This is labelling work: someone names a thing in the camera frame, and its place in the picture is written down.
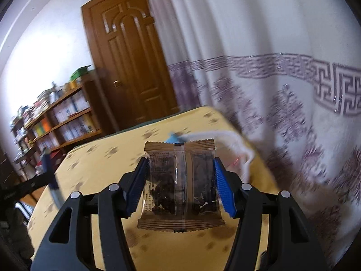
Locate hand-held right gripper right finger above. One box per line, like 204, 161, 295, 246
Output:
213, 157, 329, 271

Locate white plastic basket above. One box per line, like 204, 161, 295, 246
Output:
183, 131, 256, 182

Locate green box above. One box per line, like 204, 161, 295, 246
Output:
69, 65, 92, 81

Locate stack of books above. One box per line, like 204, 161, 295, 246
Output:
17, 89, 60, 119

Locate white purple-pattern curtain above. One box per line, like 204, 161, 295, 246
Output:
142, 0, 361, 269

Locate wooden bookshelf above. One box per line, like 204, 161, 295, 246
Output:
11, 77, 106, 159

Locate yellow paw-print tablecloth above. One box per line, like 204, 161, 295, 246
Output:
27, 106, 280, 271

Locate brown wooden door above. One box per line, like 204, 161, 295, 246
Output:
81, 0, 181, 132

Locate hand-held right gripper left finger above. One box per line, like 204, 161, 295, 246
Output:
30, 157, 150, 271

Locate rows of shelved books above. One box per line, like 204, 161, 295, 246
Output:
17, 92, 95, 153

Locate brown clear snack packet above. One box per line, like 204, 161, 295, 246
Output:
137, 138, 226, 233

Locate light blue snack packet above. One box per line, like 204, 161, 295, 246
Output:
165, 131, 188, 144

